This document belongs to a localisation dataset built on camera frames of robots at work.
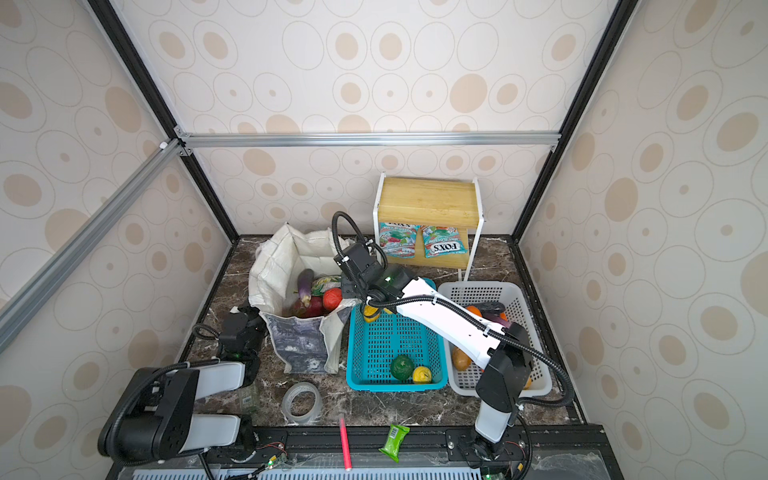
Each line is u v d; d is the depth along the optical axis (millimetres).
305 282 949
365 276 556
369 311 928
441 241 944
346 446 732
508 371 428
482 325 454
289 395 792
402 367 816
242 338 659
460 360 827
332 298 912
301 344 754
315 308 901
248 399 777
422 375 795
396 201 834
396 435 741
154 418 423
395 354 893
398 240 934
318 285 925
